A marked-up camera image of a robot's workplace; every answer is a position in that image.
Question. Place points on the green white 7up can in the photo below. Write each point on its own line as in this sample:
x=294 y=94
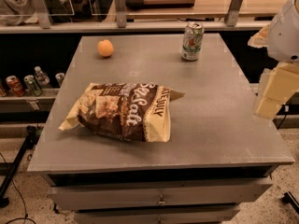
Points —
x=192 y=40

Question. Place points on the left metal bracket post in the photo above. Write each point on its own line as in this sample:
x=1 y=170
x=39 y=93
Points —
x=42 y=13

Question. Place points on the clear water bottle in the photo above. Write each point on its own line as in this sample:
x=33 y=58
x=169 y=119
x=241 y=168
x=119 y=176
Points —
x=42 y=78

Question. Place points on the drawer with knob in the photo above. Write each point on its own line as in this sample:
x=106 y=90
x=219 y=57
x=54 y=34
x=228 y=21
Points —
x=148 y=194
x=167 y=215

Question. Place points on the middle metal bracket post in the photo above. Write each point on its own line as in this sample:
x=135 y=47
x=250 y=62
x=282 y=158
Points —
x=120 y=13

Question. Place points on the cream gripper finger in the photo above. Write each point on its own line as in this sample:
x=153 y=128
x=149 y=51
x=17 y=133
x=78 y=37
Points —
x=260 y=39
x=276 y=87

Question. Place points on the right metal bracket post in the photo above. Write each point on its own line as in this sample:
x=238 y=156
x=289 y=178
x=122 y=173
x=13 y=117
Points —
x=232 y=15

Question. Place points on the upper drawer with knob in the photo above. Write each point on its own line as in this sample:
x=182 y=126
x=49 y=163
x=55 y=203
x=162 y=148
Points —
x=148 y=194

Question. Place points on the lower drawer with knob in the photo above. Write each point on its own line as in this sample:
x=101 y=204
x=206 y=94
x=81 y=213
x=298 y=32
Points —
x=167 y=215

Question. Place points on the orange fruit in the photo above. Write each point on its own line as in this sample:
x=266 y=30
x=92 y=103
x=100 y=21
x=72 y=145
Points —
x=105 y=48

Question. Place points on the brown sea salt chip bag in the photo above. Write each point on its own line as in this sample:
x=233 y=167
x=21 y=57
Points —
x=124 y=111

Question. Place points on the metal bracket post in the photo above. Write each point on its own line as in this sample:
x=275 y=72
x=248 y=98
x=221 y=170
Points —
x=232 y=15
x=120 y=13
x=42 y=13

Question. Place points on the red soda can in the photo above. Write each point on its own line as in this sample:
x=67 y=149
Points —
x=15 y=85

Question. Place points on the silver can on shelf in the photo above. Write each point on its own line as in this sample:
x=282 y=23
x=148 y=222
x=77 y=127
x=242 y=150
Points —
x=60 y=78

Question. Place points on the black stand leg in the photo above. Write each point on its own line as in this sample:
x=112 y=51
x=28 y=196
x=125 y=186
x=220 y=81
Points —
x=9 y=169

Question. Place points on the grey drawer cabinet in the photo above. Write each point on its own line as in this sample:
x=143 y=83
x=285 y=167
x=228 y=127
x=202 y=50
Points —
x=214 y=133

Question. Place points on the grey cloth behind glass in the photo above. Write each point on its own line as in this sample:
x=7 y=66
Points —
x=16 y=12

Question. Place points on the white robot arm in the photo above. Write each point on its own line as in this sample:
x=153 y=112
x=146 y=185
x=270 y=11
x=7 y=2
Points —
x=281 y=39

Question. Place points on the green soda can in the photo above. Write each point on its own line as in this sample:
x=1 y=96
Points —
x=32 y=85

